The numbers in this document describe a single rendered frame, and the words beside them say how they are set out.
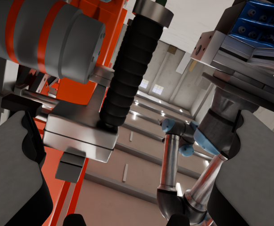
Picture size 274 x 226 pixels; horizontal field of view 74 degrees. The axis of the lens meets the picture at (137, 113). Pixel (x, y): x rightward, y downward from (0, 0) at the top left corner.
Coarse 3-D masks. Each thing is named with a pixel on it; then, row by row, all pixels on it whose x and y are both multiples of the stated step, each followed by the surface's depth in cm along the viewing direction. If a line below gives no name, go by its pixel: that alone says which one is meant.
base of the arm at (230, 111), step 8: (216, 88) 63; (216, 96) 62; (224, 96) 59; (232, 96) 57; (216, 104) 62; (224, 104) 60; (232, 104) 58; (240, 104) 57; (248, 104) 56; (256, 104) 57; (208, 112) 66; (216, 112) 62; (224, 112) 60; (232, 112) 59; (224, 120) 61; (232, 120) 60
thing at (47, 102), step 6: (18, 84) 41; (24, 84) 43; (18, 90) 40; (24, 90) 42; (24, 96) 42; (30, 96) 42; (36, 96) 42; (42, 96) 43; (48, 96) 43; (42, 102) 43; (48, 102) 43; (54, 102) 43
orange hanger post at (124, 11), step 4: (124, 12) 243; (120, 16) 245; (124, 16) 245; (120, 20) 247; (120, 24) 249; (116, 28) 251; (120, 28) 251; (116, 32) 253; (116, 36) 255; (112, 40) 257; (116, 40) 257; (112, 44) 259; (112, 48) 261; (108, 52) 263; (112, 52) 263; (108, 56) 265; (108, 60) 267; (104, 64) 269; (108, 64) 270
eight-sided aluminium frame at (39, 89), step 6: (66, 0) 53; (24, 72) 54; (30, 72) 56; (18, 78) 53; (24, 78) 54; (30, 78) 58; (36, 78) 55; (42, 78) 55; (36, 84) 54; (42, 84) 57; (30, 90) 53; (36, 90) 54
